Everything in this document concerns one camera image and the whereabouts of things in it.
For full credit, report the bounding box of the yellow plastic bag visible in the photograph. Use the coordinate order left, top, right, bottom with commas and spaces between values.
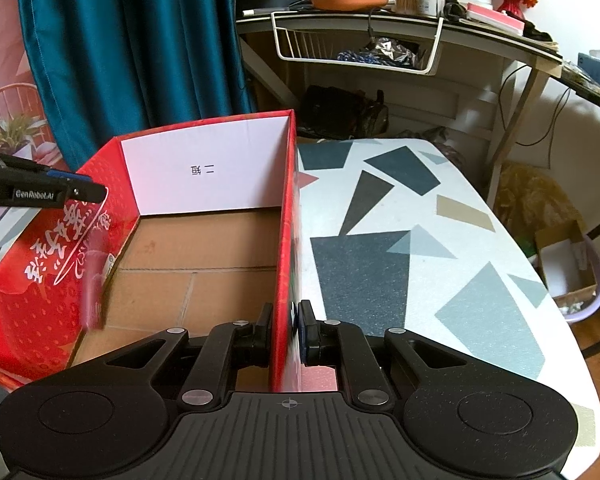
495, 160, 578, 256

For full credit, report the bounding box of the white wire basket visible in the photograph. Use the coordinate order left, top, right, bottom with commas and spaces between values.
271, 10, 445, 77

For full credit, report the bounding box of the geometric patterned table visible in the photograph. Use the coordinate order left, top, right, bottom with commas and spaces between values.
0, 137, 600, 480

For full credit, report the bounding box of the blue patterned packet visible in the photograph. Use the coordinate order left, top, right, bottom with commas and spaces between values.
336, 49, 376, 66

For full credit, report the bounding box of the grey desk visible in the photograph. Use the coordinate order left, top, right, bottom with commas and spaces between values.
235, 7, 566, 211

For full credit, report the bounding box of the small open cardboard box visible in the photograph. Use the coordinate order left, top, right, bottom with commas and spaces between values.
535, 220, 598, 298

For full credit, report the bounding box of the black bag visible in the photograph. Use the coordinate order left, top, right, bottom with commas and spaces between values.
297, 85, 388, 138

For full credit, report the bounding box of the pink box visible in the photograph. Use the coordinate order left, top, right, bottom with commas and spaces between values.
466, 2, 526, 36

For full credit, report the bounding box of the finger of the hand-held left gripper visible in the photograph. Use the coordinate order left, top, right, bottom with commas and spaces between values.
0, 180, 107, 207
0, 149, 90, 183

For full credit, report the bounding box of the orange plate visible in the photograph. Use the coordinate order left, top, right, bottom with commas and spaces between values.
309, 0, 390, 12

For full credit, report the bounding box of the silver foil packet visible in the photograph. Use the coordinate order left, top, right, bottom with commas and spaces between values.
372, 37, 426, 68

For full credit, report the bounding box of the lavender plastic basin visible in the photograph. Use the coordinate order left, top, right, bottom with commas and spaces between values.
532, 232, 600, 323

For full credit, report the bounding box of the teal curtain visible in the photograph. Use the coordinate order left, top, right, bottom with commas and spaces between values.
15, 0, 256, 171

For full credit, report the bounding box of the black cable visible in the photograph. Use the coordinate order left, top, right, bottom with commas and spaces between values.
500, 62, 571, 146

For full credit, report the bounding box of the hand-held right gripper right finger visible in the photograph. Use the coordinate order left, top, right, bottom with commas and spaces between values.
297, 300, 473, 408

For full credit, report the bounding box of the red cardboard box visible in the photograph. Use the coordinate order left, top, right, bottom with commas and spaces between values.
0, 109, 341, 393

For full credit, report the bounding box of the pink printed backdrop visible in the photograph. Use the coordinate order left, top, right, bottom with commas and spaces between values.
0, 0, 76, 221

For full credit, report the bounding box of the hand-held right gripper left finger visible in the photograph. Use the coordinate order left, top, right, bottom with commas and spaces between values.
100, 302, 276, 408

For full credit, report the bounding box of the black folding table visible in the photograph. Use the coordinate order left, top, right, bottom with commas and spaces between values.
555, 60, 600, 116

